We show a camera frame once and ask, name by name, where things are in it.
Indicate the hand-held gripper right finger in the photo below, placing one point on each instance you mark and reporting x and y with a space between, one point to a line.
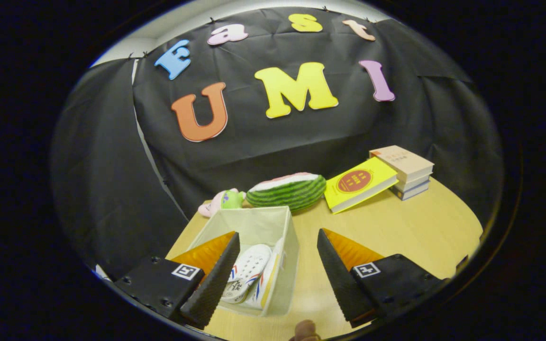
344 284

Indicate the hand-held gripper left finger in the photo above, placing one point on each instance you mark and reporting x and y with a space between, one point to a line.
213 284

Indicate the white canvas shoe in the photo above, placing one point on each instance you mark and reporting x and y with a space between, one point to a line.
269 282
254 260

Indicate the cream fabric storage box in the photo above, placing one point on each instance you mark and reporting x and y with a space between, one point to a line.
259 225

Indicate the pink green plush toy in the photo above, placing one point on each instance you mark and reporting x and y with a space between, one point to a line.
228 200

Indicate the yellow book red circle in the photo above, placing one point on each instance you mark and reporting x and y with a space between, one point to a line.
358 182

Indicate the watermelon slice plush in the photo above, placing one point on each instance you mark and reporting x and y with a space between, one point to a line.
289 192

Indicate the grey blue book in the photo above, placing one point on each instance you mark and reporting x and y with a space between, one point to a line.
410 193

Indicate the white book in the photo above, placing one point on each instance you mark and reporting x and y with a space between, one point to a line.
413 184

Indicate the beige book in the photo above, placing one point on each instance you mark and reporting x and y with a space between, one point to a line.
403 161

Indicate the black backdrop cloth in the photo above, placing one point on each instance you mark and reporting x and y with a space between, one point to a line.
277 142

